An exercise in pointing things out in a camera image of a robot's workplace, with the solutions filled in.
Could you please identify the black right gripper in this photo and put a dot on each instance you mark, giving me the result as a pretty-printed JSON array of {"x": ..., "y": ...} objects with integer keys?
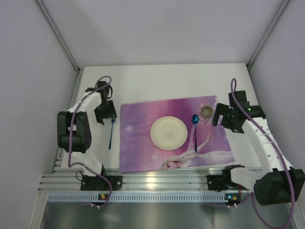
[{"x": 219, "y": 114}]

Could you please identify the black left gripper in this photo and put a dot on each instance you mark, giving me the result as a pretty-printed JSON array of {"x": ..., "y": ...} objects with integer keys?
[{"x": 105, "y": 114}]

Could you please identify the speckled ceramic cup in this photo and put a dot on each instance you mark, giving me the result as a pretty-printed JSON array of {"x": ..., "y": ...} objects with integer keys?
[{"x": 206, "y": 112}]

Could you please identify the blue metal spoon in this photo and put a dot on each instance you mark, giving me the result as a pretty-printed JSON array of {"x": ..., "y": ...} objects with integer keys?
[{"x": 195, "y": 121}]

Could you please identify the cream round plate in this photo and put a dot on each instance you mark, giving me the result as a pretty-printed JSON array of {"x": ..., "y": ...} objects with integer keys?
[{"x": 168, "y": 133}]

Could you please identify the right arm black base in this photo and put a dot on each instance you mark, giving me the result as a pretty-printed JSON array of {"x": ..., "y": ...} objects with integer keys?
[{"x": 217, "y": 183}]

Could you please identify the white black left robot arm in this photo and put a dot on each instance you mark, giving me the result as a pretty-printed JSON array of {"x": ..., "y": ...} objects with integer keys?
[{"x": 74, "y": 126}]

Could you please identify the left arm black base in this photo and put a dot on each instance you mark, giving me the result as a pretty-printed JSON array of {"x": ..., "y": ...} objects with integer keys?
[{"x": 98, "y": 184}]

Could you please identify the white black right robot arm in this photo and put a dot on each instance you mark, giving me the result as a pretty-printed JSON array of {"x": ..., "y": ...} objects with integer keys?
[{"x": 280, "y": 182}]

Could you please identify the purple princess placemat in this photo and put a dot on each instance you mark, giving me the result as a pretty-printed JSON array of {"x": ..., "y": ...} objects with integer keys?
[{"x": 139, "y": 154}]

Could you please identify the aluminium mounting rail frame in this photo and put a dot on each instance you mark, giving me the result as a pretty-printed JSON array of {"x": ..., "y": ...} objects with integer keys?
[{"x": 190, "y": 179}]

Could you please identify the perforated metal cable tray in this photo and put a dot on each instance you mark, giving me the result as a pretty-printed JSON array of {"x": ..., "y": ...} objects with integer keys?
[{"x": 145, "y": 197}]

